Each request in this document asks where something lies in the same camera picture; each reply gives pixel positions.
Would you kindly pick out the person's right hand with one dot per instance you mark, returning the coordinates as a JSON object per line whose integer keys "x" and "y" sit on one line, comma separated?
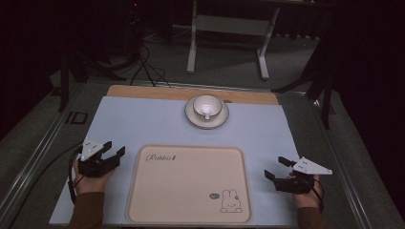
{"x": 307, "y": 200}

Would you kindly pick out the black square floor plate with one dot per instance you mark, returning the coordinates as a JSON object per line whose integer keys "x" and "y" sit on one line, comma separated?
{"x": 76, "y": 118}

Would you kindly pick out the white metal desk frame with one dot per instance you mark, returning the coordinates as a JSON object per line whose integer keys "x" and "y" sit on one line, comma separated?
{"x": 232, "y": 24}

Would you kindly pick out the black tripod stand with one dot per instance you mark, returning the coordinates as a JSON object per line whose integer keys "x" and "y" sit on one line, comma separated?
{"x": 324, "y": 95}

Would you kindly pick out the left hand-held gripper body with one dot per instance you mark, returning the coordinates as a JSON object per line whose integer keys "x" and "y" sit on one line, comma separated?
{"x": 92, "y": 167}

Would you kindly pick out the white saucer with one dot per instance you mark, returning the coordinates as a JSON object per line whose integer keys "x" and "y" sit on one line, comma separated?
{"x": 194, "y": 119}

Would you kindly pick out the beige tray with rabbit print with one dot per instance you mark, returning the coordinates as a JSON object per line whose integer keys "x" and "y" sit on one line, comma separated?
{"x": 187, "y": 187}

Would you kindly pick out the aluminium floor rail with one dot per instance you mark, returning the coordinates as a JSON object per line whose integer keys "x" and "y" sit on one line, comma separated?
{"x": 345, "y": 171}
{"x": 38, "y": 159}

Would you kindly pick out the light blue table mat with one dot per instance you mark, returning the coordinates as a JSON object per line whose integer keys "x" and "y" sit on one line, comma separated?
{"x": 143, "y": 124}

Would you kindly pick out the white cup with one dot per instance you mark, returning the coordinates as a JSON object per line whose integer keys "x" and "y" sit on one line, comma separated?
{"x": 207, "y": 106}

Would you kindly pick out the person's left hand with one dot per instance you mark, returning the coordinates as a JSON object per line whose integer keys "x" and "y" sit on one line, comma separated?
{"x": 90, "y": 184}

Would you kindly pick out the dark equipment with red light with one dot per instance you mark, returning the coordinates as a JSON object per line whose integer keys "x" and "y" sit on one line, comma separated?
{"x": 134, "y": 28}

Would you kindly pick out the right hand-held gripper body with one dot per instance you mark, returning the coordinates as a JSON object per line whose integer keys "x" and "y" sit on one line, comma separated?
{"x": 296, "y": 185}

